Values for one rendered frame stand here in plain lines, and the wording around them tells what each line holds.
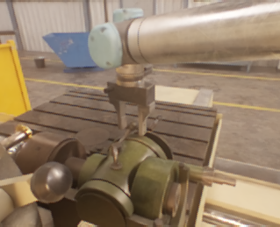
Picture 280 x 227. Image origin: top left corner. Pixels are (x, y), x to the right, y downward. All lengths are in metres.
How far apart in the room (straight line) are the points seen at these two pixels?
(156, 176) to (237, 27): 0.38
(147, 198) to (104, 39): 0.35
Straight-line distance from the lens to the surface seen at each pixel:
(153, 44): 0.36
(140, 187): 0.56
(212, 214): 1.31
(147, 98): 0.60
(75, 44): 6.39
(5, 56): 3.34
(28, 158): 0.73
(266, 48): 0.30
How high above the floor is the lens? 1.65
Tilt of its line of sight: 25 degrees down
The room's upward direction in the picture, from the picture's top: 1 degrees counter-clockwise
